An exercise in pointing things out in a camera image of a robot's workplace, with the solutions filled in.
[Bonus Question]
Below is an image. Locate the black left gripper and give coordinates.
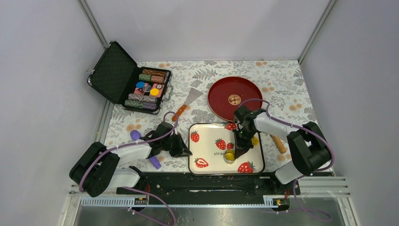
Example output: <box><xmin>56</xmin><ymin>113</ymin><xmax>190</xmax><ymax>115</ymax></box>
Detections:
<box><xmin>161</xmin><ymin>132</ymin><xmax>192</xmax><ymax>158</ymax></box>

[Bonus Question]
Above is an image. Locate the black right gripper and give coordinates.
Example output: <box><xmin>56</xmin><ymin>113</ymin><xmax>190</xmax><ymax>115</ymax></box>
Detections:
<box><xmin>232</xmin><ymin>127</ymin><xmax>256</xmax><ymax>159</ymax></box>

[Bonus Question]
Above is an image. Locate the small glass cup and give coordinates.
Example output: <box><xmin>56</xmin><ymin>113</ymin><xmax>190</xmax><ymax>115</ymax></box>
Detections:
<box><xmin>223</xmin><ymin>150</ymin><xmax>236</xmax><ymax>164</ymax></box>

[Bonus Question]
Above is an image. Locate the white strawberry tray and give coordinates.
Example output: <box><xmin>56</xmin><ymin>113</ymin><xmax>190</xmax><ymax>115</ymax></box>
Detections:
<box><xmin>188</xmin><ymin>122</ymin><xmax>265</xmax><ymax>175</ymax></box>

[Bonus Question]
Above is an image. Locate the wooden dough roller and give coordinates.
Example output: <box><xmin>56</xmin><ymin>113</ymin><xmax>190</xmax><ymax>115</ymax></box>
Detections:
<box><xmin>270</xmin><ymin>135</ymin><xmax>287</xmax><ymax>154</ymax></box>

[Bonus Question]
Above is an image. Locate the red round plate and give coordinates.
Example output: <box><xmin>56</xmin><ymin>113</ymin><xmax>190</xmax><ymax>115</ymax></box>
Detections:
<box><xmin>207</xmin><ymin>77</ymin><xmax>263</xmax><ymax>121</ymax></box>

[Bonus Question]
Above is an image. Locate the metal spatula wooden handle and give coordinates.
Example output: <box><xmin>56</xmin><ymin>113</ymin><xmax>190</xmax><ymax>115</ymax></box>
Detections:
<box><xmin>172</xmin><ymin>88</ymin><xmax>203</xmax><ymax>121</ymax></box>

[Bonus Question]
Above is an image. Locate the yellow dough piece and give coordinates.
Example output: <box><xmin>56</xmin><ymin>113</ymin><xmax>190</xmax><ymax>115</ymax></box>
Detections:
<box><xmin>224</xmin><ymin>150</ymin><xmax>235</xmax><ymax>161</ymax></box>

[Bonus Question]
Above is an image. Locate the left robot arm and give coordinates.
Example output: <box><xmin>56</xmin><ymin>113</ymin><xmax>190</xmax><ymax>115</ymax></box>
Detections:
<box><xmin>69</xmin><ymin>122</ymin><xmax>192</xmax><ymax>197</ymax></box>

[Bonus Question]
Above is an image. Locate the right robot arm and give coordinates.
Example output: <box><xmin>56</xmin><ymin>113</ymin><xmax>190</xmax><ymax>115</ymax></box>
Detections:
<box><xmin>234</xmin><ymin>105</ymin><xmax>333</xmax><ymax>194</ymax></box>

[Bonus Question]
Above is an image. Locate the purple cylinder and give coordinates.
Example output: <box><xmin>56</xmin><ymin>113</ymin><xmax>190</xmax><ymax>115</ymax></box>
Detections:
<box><xmin>130</xmin><ymin>130</ymin><xmax>161</xmax><ymax>170</ymax></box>

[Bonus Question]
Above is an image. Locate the black poker chip case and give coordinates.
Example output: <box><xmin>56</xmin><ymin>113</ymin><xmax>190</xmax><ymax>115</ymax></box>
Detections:
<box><xmin>87</xmin><ymin>40</ymin><xmax>172</xmax><ymax>114</ymax></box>

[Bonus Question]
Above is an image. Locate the floral table mat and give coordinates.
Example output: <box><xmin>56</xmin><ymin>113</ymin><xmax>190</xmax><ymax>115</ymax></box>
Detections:
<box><xmin>97</xmin><ymin>60</ymin><xmax>334</xmax><ymax>173</ymax></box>

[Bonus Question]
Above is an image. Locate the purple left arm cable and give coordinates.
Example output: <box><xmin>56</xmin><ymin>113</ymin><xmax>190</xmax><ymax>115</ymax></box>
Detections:
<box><xmin>78</xmin><ymin>111</ymin><xmax>179</xmax><ymax>226</ymax></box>

